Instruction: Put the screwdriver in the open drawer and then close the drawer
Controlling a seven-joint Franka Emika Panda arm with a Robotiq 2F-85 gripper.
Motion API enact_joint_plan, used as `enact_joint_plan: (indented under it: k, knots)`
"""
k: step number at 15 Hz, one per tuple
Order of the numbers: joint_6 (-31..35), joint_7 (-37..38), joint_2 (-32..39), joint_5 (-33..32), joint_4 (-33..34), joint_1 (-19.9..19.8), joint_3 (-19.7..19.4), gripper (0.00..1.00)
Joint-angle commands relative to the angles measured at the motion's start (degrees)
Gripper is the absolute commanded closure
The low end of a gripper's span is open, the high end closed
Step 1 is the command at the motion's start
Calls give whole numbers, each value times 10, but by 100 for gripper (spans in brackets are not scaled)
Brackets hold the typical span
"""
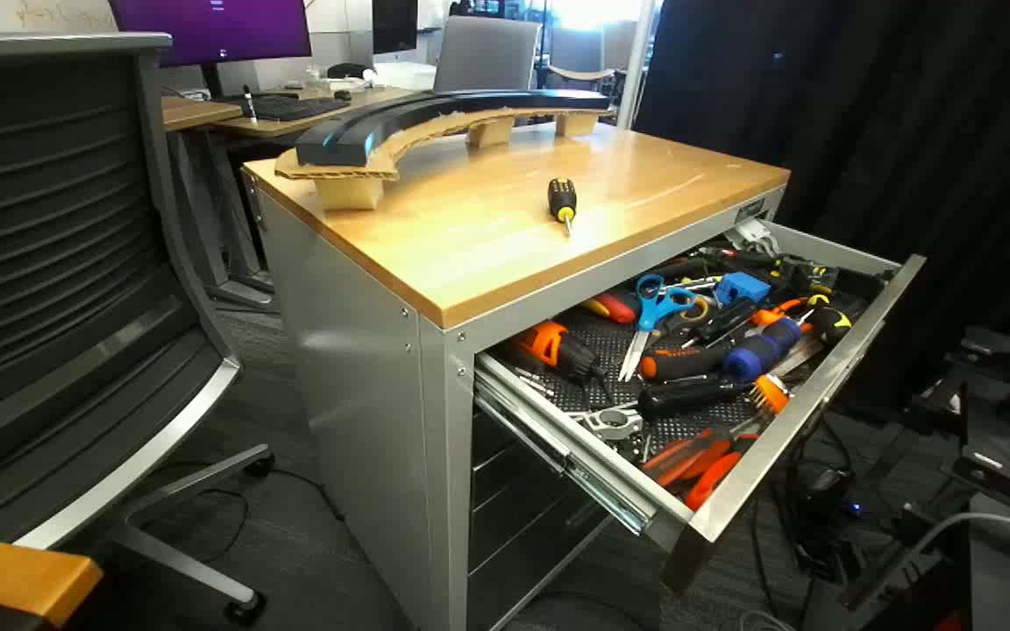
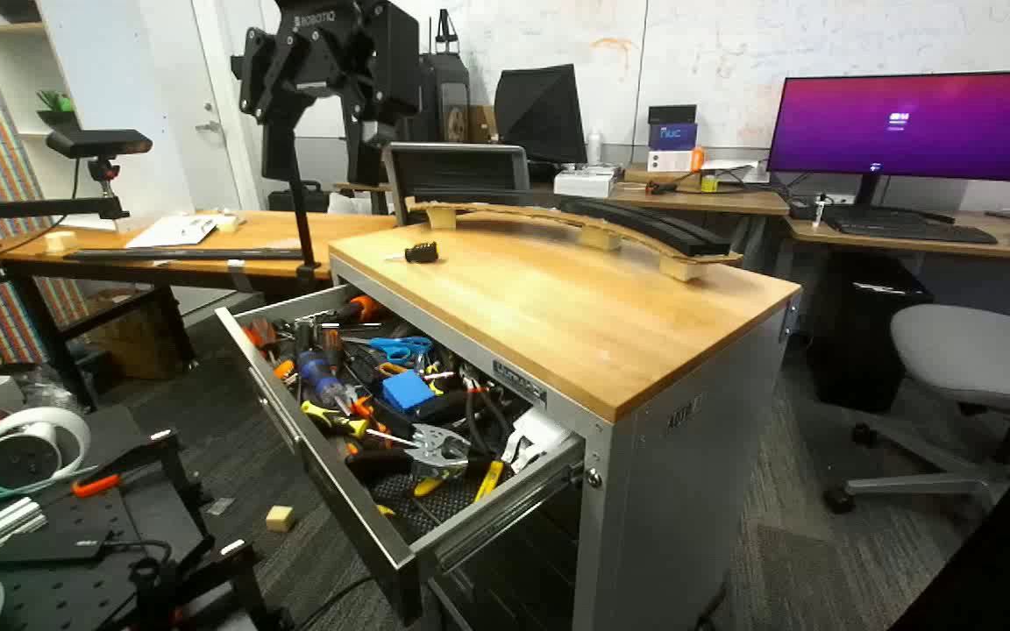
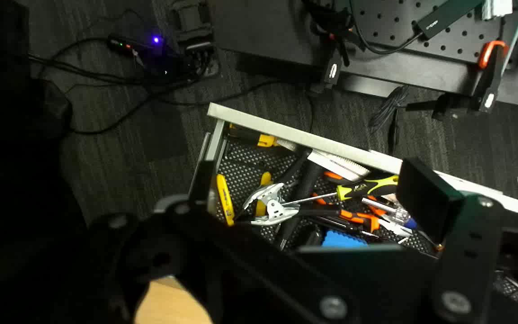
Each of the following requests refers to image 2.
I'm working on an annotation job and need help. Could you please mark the black keyboard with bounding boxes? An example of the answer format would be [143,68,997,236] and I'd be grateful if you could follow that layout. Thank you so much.
[817,206,1004,250]

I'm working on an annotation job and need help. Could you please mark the blue and white box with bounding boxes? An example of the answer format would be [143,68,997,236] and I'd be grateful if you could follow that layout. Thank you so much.
[644,102,702,178]

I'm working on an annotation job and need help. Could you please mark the monitor with purple screen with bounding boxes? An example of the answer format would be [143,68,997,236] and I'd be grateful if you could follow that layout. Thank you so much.
[763,67,1010,215]

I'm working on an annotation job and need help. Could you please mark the white flat box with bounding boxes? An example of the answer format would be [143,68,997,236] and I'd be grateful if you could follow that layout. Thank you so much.
[550,165,620,201]

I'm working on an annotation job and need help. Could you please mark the grey metal tool drawer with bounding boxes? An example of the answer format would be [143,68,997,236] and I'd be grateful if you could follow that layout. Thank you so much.
[212,279,591,627]

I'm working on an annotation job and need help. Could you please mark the white papers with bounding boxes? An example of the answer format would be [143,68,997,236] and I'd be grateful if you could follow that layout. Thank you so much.
[122,209,248,253]

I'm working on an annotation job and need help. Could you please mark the thin black stand pole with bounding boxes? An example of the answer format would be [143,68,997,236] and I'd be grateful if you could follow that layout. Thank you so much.
[285,171,323,278]

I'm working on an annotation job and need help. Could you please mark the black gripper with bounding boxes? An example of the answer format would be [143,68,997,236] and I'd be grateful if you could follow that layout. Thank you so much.
[230,23,340,183]

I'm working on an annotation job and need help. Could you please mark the black angular monitor back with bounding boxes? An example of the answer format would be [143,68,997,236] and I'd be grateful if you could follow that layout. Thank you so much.
[490,58,589,183]

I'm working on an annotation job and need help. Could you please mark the black computer tower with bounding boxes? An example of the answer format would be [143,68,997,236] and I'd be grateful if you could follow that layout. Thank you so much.
[811,250,932,412]

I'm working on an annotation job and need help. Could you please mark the yellow-orange handled screwdriver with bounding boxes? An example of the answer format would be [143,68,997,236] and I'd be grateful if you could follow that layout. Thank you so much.
[298,397,372,446]

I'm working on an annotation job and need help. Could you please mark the curved black strip on wood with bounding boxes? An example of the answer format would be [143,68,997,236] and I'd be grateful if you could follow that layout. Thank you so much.
[407,191,743,286]

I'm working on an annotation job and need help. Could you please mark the black camera on stand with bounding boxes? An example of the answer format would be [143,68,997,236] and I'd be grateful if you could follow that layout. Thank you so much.
[39,109,158,224]

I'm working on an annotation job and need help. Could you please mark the white plastic tool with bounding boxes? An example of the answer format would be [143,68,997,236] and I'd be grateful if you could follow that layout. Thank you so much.
[496,401,576,480]

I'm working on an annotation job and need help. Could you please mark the wooden monitor desk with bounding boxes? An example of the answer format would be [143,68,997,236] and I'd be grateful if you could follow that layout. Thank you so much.
[606,183,1010,268]

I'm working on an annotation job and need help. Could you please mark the grey office chair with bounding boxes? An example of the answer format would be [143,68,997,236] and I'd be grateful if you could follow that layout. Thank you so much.
[821,301,1010,518]

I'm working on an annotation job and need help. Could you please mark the blue-handled screwdriver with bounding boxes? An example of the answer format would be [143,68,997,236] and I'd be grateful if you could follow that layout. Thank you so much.
[295,345,355,410]

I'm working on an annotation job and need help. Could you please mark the white shelf unit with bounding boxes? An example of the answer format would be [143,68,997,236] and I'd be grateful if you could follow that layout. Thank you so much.
[0,0,75,204]

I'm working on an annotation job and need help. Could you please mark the silver pliers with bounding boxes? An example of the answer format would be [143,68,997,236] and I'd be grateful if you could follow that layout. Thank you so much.
[363,421,475,472]

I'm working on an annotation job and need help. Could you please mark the black perforated equipment platform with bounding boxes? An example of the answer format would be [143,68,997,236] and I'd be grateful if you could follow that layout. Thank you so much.
[0,426,286,631]

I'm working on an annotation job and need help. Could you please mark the white tape roll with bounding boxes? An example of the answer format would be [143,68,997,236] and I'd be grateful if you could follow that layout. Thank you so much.
[0,401,94,498]

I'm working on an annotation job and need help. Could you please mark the wooden desk with black legs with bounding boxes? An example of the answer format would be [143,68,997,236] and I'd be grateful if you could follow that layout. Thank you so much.
[0,206,400,407]

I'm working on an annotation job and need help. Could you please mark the blue plastic tool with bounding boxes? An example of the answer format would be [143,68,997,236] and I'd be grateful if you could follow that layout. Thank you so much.
[362,331,439,368]

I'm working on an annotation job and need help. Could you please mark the orange-handled clamp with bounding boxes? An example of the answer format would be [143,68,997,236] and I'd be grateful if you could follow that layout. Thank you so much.
[65,469,129,500]

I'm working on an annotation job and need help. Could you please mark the grey cabinet with wooden top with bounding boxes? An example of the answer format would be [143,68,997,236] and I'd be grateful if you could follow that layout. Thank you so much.
[324,216,804,631]

